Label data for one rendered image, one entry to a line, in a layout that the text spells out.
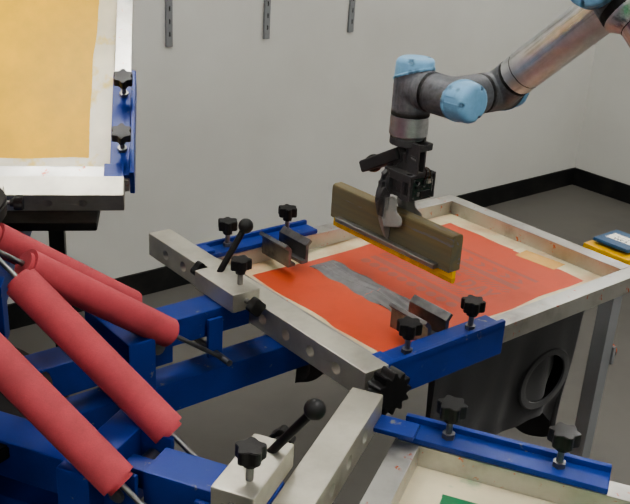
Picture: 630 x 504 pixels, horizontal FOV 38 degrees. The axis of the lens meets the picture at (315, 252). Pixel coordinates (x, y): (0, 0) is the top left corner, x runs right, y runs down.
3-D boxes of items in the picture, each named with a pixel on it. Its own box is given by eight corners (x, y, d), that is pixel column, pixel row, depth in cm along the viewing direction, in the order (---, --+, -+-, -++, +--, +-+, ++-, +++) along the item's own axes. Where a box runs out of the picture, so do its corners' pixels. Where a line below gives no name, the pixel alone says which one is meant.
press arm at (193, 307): (231, 311, 170) (231, 287, 168) (249, 323, 165) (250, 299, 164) (148, 335, 159) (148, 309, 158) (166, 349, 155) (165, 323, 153)
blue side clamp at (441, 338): (481, 342, 174) (485, 310, 172) (501, 353, 171) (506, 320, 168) (363, 388, 157) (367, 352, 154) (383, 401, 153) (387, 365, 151)
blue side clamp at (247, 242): (303, 246, 214) (304, 219, 211) (316, 254, 210) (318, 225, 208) (193, 274, 196) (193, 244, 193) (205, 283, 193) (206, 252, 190)
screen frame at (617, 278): (449, 207, 241) (451, 194, 240) (643, 287, 200) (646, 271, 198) (194, 271, 195) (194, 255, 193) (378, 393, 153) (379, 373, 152)
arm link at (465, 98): (504, 78, 165) (459, 67, 172) (462, 84, 158) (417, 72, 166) (499, 121, 168) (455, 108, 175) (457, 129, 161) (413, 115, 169)
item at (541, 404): (532, 411, 218) (556, 274, 204) (562, 428, 212) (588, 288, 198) (392, 478, 191) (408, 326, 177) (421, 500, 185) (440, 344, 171)
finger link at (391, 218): (392, 246, 179) (401, 202, 176) (372, 237, 183) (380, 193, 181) (403, 245, 181) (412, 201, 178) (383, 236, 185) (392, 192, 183)
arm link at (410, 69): (418, 63, 165) (386, 54, 171) (412, 122, 169) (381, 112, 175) (448, 59, 170) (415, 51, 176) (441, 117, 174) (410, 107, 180)
